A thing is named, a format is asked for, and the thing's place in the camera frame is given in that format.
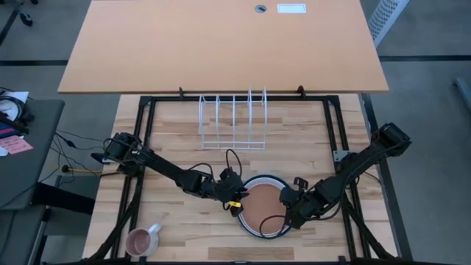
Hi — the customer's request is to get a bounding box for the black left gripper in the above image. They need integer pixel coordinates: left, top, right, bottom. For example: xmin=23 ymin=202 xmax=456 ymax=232
xmin=215 ymin=167 xmax=251 ymax=219

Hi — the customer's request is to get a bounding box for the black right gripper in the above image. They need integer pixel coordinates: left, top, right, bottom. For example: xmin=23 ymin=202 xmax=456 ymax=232
xmin=279 ymin=176 xmax=319 ymax=230

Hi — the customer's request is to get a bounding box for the brown plate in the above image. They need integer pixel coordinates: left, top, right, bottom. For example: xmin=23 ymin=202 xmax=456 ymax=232
xmin=242 ymin=183 xmax=287 ymax=233

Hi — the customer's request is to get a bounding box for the green flat plate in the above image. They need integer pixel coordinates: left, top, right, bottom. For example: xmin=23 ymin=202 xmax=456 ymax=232
xmin=237 ymin=174 xmax=292 ymax=241

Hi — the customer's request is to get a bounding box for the white mug pink inside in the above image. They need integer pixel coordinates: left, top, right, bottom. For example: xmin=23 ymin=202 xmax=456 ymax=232
xmin=124 ymin=222 xmax=163 ymax=258

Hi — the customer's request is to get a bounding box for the orange desk top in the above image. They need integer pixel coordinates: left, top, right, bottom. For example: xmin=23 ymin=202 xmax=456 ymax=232
xmin=57 ymin=0 xmax=390 ymax=95

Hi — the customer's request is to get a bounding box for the yellow rod black knob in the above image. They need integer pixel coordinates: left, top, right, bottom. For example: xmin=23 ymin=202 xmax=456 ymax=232
xmin=60 ymin=165 xmax=104 ymax=174

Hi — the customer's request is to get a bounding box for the white desk outlet cover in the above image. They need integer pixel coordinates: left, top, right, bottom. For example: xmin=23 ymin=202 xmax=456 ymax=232
xmin=276 ymin=3 xmax=308 ymax=15

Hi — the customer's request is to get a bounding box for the white perforated computer tower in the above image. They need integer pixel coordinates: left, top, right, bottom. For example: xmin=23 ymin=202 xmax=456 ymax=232
xmin=367 ymin=0 xmax=411 ymax=48

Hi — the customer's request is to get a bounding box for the grey side table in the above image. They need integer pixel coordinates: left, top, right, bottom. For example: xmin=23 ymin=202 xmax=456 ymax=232
xmin=0 ymin=98 xmax=65 ymax=211

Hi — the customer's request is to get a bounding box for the pink paper note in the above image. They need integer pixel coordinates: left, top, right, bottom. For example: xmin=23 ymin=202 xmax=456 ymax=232
xmin=0 ymin=135 xmax=34 ymax=155

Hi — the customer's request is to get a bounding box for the black bar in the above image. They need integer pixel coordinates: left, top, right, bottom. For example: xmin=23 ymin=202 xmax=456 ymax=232
xmin=0 ymin=111 xmax=30 ymax=135

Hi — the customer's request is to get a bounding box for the white paper sheet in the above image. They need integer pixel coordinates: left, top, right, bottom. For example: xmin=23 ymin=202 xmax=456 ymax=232
xmin=0 ymin=91 xmax=29 ymax=122

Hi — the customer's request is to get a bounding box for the black office chair base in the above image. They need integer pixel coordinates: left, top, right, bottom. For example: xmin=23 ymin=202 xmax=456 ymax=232
xmin=0 ymin=0 xmax=40 ymax=45

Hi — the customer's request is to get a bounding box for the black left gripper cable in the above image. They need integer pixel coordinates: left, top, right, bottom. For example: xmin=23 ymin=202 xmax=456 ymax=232
xmin=224 ymin=148 xmax=244 ymax=178

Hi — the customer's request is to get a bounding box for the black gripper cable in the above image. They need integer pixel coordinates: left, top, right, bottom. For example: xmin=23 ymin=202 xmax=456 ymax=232
xmin=224 ymin=148 xmax=244 ymax=178
xmin=258 ymin=214 xmax=292 ymax=240

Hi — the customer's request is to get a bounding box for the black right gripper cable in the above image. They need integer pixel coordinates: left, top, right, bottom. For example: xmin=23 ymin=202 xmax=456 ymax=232
xmin=258 ymin=214 xmax=292 ymax=240

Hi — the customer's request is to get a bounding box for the white wire dish rack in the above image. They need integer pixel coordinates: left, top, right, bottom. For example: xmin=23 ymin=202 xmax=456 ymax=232
xmin=197 ymin=86 xmax=269 ymax=151

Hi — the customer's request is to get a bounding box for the black aluminium table frame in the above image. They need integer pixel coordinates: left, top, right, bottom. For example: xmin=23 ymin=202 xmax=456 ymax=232
xmin=86 ymin=94 xmax=414 ymax=265

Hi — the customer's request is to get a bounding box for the black floor cable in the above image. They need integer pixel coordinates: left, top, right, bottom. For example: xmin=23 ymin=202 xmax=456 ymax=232
xmin=49 ymin=128 xmax=111 ymax=185

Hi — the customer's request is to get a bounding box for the black coiled cable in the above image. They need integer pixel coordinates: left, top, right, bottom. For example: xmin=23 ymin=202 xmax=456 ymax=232
xmin=0 ymin=94 xmax=36 ymax=125

